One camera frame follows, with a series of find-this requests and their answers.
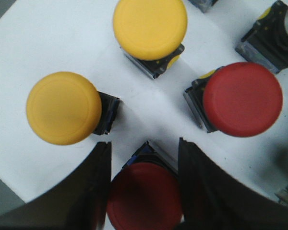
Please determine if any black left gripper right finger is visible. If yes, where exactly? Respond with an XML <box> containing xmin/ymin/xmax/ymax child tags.
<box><xmin>178</xmin><ymin>138</ymin><xmax>288</xmax><ymax>230</ymax></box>

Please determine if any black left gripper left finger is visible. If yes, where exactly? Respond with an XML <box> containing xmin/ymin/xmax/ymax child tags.
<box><xmin>0</xmin><ymin>142</ymin><xmax>112</xmax><ymax>230</ymax></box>

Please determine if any red mushroom push button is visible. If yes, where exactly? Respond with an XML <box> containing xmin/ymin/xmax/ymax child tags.
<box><xmin>107</xmin><ymin>141</ymin><xmax>183</xmax><ymax>230</ymax></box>
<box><xmin>235</xmin><ymin>0</ymin><xmax>288</xmax><ymax>74</ymax></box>
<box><xmin>184</xmin><ymin>62</ymin><xmax>283</xmax><ymax>137</ymax></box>

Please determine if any yellow mushroom push button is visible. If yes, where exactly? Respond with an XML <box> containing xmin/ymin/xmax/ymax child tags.
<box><xmin>26</xmin><ymin>71</ymin><xmax>120</xmax><ymax>145</ymax></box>
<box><xmin>112</xmin><ymin>0</ymin><xmax>188</xmax><ymax>79</ymax></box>

